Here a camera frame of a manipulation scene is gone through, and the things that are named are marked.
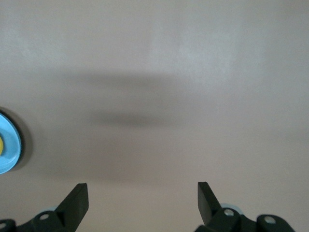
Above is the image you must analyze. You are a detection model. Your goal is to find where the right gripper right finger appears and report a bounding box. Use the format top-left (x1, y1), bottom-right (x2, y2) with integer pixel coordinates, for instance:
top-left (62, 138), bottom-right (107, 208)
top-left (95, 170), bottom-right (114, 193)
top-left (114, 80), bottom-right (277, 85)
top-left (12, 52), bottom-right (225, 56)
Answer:
top-left (196, 181), bottom-right (294, 232)

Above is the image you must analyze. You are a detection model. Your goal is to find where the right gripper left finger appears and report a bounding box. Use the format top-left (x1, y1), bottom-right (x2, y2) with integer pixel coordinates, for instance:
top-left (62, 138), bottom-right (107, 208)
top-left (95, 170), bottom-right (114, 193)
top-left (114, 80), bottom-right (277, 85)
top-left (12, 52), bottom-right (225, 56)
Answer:
top-left (0, 183), bottom-right (89, 232)

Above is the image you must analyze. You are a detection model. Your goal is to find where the blue plate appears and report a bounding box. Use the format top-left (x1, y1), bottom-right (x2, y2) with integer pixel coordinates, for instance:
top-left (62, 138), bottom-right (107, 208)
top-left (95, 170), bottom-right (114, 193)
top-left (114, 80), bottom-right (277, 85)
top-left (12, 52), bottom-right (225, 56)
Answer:
top-left (0, 107), bottom-right (22, 175)

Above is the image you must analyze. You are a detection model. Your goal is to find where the brown table cover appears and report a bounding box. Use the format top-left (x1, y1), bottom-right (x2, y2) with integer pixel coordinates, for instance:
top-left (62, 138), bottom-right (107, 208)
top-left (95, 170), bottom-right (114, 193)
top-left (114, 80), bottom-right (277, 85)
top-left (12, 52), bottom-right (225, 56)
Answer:
top-left (0, 0), bottom-right (309, 232)

